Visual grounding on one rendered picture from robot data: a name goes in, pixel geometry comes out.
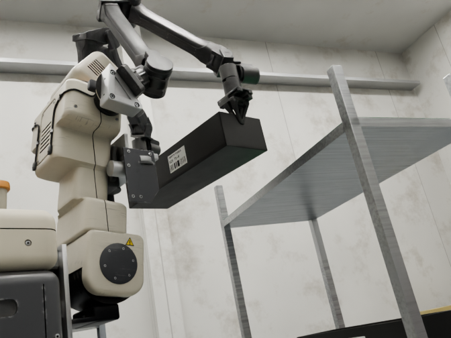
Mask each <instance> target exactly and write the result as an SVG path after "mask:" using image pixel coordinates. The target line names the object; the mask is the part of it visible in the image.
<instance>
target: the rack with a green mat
mask: <svg viewBox="0 0 451 338"><path fill-rule="evenodd" d="M327 74H328V78H329V80H330V84H331V87H332V91H333V94H334V98H335V100H336V104H337V107H338V111H339V114H340V117H341V120H342V123H341V124H339V126H337V127H336V128H335V129H333V130H332V131H331V132H329V133H328V134H327V135H326V136H325V137H324V138H322V139H321V140H320V141H319V142H317V143H316V144H315V145H314V146H313V147H312V148H310V149H309V150H308V151H306V152H305V153H304V154H303V155H302V156H301V157H299V158H298V159H297V160H295V161H294V162H293V163H292V164H291V165H290V166H288V167H287V168H286V169H284V170H283V171H282V172H281V173H280V174H279V175H278V176H276V177H275V178H273V179H272V180H271V181H270V182H269V183H268V184H266V185H265V186H264V187H263V188H261V189H260V190H259V191H258V192H257V193H256V194H254V195H253V196H252V197H250V198H249V199H248V200H247V201H246V202H245V203H243V204H242V205H241V206H240V207H238V208H237V209H236V210H235V211H234V212H233V213H231V214H230V215H229V216H228V211H227V207H226V200H225V197H224V193H223V186H222V185H217V186H215V187H214V192H215V198H216V203H217V209H218V213H219V220H220V224H221V230H222V235H223V241H224V245H225V252H226V256H227V260H228V267H229V271H230V278H231V281H232V288H233V292H234V299H235V303H236V310H237V314H238V320H239V324H240V331H241V335H242V338H252V335H251V331H250V325H249V320H248V314H247V310H246V304H245V300H244V293H243V290H242V283H241V280H240V273H239V269H238V263H237V259H236V252H235V248H234V242H233V238H232V232H231V228H235V227H249V226H257V225H271V224H279V223H292V222H300V221H309V226H310V230H311V234H312V238H313V242H314V245H315V250H316V253H317V258H318V261H319V266H320V269H321V274H322V276H323V281H324V284H325V289H326V292H327V296H328V300H329V304H330V308H331V311H332V316H333V319H334V324H335V327H336V329H339V328H344V327H345V324H344V320H343V316H342V312H341V308H340V304H339V301H338V296H337V294H336V289H335V286H334V281H333V278H332V273H331V270H330V266H329V263H328V258H327V255H326V252H325V247H324V244H323V239H322V236H321V232H320V229H319V224H318V222H317V218H319V217H320V216H322V215H324V214H326V213H328V212H330V211H331V210H333V209H335V208H336V207H339V206H340V205H342V204H344V203H346V202H347V201H349V200H351V199H353V198H354V197H356V196H358V195H360V194H362V193H364V197H365V199H366V203H367V206H368V210H369V213H370V217H371V219H372V223H373V226H374V230H375V233H376V235H377V239H378V242H379V245H380V249H381V252H382V255H383V259H384V261H385V265H386V268H387V272H388V275H389V279H390V281H391V286H392V288H393V292H394V295H395V298H396V301H397V305H398V308H399V312H400V315H401V318H402V321H403V325H404V327H405V332H406V334H407V338H428V336H427V333H426V330H425V327H424V324H423V320H422V317H421V314H420V311H419V308H418V305H417V301H416V299H415V295H414V293H413V289H412V286H411V282H410V280H409V276H408V273H407V270H406V267H405V264H404V261H403V257H402V255H401V251H400V249H399V244H398V242H397V238H396V236H395V232H394V229H393V226H392V223H391V219H390V216H389V213H388V210H387V207H386V204H385V200H384V198H383V194H382V192H381V188H380V185H379V184H380V183H381V182H383V181H385V180H386V179H388V178H390V177H392V176H394V175H396V174H397V173H399V172H401V171H402V170H404V169H406V168H408V167H410V166H412V165H414V164H415V163H417V162H419V161H420V160H422V159H424V158H426V157H428V156H429V155H431V154H433V153H435V152H437V151H438V150H441V149H442V148H444V147H446V146H447V145H449V144H451V119H447V118H402V117H358V116H357V113H356V110H355V107H354V103H353V100H352V97H351V94H350V91H349V88H348V84H347V82H346V78H345V75H344V71H343V69H342V66H340V65H332V66H331V67H330V68H329V69H328V70H327Z"/></svg>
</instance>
